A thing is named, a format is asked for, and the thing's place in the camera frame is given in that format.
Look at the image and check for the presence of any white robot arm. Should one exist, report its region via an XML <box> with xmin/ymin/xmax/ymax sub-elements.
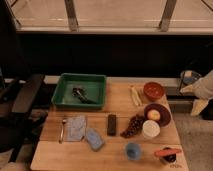
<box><xmin>180</xmin><ymin>69</ymin><xmax>213</xmax><ymax>116</ymax></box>

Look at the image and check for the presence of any yellow red apple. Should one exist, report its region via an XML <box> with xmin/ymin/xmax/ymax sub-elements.
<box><xmin>147</xmin><ymin>109</ymin><xmax>160</xmax><ymax>121</ymax></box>

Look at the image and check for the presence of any white paper cup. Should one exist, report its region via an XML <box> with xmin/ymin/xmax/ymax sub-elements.
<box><xmin>142</xmin><ymin>120</ymin><xmax>160</xmax><ymax>139</ymax></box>

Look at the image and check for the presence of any blue plastic cup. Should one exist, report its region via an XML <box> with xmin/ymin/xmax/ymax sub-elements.
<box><xmin>125</xmin><ymin>142</ymin><xmax>142</xmax><ymax>161</ymax></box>

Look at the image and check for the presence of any black tool in tray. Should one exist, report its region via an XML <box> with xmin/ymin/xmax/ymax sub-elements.
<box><xmin>72</xmin><ymin>87</ymin><xmax>95</xmax><ymax>104</ymax></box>

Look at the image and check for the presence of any green plastic tray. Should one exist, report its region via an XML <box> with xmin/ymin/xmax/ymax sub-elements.
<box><xmin>51</xmin><ymin>73</ymin><xmax>106</xmax><ymax>110</ymax></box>

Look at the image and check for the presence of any black rectangular block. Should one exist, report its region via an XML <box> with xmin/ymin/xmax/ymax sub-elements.
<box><xmin>107</xmin><ymin>114</ymin><xmax>117</xmax><ymax>136</ymax></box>

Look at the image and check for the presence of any bunch of dark grapes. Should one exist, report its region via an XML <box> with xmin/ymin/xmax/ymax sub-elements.
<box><xmin>120</xmin><ymin>114</ymin><xmax>145</xmax><ymax>138</ymax></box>

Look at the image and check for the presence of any light blue cloth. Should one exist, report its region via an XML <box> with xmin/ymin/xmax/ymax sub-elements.
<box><xmin>67</xmin><ymin>115</ymin><xmax>87</xmax><ymax>142</ymax></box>

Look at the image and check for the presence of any metal spoon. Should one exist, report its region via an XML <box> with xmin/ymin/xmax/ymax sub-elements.
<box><xmin>59</xmin><ymin>118</ymin><xmax>67</xmax><ymax>144</ymax></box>

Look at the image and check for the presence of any blue sponge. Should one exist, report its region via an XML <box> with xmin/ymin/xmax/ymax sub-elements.
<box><xmin>85</xmin><ymin>128</ymin><xmax>105</xmax><ymax>151</ymax></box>

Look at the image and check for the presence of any dark purple plate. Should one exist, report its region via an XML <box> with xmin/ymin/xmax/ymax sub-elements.
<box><xmin>144</xmin><ymin>103</ymin><xmax>171</xmax><ymax>127</ymax></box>

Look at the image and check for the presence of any orange carrot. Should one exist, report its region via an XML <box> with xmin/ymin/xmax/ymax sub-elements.
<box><xmin>154</xmin><ymin>148</ymin><xmax>182</xmax><ymax>157</ymax></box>

